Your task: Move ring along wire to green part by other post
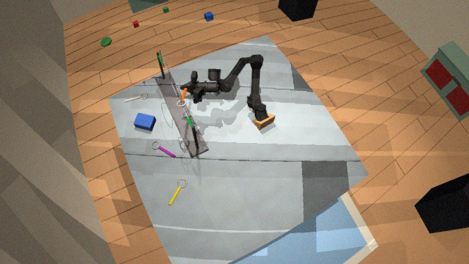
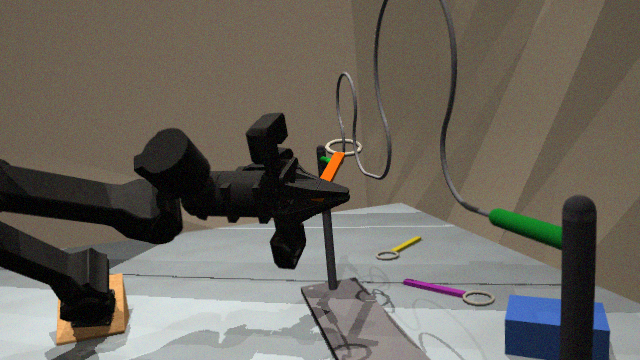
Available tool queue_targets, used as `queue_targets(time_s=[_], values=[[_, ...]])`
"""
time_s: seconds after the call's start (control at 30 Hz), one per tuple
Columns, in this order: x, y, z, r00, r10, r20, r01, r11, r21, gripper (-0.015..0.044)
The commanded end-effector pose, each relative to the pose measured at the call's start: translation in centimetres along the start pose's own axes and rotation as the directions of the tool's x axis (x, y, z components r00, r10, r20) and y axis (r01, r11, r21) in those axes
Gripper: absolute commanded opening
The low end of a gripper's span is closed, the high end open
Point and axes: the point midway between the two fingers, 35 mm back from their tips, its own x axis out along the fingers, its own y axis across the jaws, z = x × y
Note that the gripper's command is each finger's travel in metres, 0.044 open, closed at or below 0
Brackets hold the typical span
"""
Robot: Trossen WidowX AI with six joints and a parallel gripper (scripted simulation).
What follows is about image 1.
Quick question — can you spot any blue cube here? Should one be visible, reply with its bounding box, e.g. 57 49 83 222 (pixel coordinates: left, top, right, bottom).
134 113 156 131

